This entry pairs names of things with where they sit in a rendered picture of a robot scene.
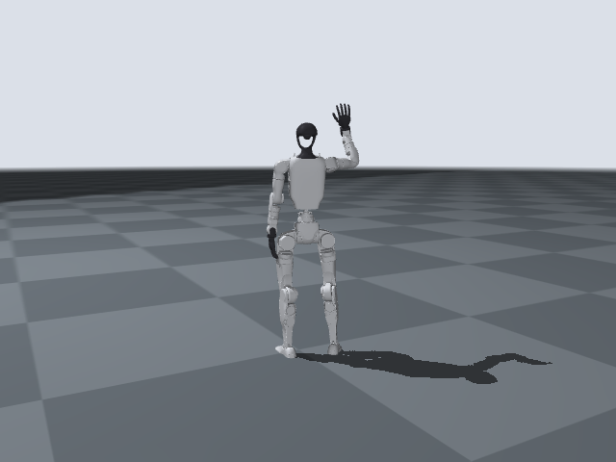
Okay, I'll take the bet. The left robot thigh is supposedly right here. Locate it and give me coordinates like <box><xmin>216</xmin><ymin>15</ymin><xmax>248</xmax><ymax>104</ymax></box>
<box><xmin>276</xmin><ymin>230</ymin><xmax>298</xmax><ymax>304</ymax></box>

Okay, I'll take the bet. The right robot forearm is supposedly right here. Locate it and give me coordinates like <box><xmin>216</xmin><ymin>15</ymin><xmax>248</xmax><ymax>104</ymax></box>
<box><xmin>343</xmin><ymin>130</ymin><xmax>359</xmax><ymax>163</ymax></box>

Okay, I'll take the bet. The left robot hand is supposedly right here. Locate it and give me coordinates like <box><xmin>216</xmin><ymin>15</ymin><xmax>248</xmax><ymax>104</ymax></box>
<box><xmin>267</xmin><ymin>227</ymin><xmax>278</xmax><ymax>259</ymax></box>

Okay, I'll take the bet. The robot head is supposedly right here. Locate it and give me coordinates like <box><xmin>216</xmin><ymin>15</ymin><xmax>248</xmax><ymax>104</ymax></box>
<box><xmin>296</xmin><ymin>123</ymin><xmax>318</xmax><ymax>159</ymax></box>

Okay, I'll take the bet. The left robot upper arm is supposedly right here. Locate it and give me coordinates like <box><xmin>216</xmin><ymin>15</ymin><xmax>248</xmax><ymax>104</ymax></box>
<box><xmin>272</xmin><ymin>159</ymin><xmax>291</xmax><ymax>204</ymax></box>

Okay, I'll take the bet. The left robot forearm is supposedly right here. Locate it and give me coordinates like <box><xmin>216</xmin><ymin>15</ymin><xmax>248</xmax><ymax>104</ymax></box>
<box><xmin>267</xmin><ymin>193</ymin><xmax>280</xmax><ymax>234</ymax></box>

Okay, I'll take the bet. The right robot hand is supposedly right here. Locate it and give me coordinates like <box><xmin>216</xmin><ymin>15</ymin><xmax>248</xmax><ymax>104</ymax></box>
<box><xmin>332</xmin><ymin>104</ymin><xmax>350</xmax><ymax>136</ymax></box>

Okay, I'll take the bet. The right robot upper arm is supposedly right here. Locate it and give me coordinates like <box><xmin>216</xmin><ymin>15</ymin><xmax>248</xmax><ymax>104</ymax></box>
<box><xmin>324</xmin><ymin>155</ymin><xmax>359</xmax><ymax>173</ymax></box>

